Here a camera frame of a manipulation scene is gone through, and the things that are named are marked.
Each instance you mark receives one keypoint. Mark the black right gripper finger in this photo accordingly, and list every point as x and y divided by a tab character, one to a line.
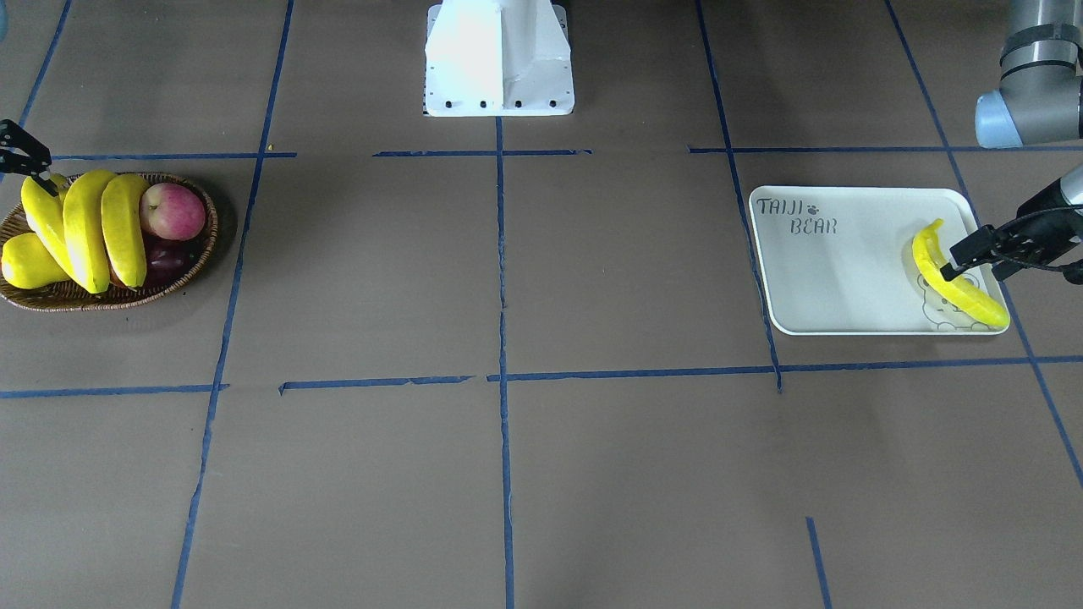
23	154

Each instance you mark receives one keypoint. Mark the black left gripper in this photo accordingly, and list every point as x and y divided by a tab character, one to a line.
1046	209

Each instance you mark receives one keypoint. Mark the yellow banana moved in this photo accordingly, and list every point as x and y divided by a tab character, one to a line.
45	214
961	296

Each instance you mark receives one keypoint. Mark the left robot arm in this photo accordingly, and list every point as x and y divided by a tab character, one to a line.
1038	101

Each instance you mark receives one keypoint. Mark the brown wicker basket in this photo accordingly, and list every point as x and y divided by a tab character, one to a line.
67	296

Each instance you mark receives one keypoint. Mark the yellow banana middle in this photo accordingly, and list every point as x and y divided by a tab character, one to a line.
83	231

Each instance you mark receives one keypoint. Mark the yellow banana beside apple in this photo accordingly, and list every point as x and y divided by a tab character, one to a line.
122	231

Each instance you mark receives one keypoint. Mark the yellow lemon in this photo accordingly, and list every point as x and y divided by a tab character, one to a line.
27	264

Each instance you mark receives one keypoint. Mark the red apple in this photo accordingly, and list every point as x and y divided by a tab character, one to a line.
172	212

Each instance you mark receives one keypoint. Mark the dark purple plum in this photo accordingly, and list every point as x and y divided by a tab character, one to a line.
168	260

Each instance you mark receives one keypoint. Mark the white bear print tray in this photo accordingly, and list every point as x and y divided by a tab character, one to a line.
863	262

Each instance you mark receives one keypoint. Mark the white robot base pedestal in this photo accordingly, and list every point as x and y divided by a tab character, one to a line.
498	59

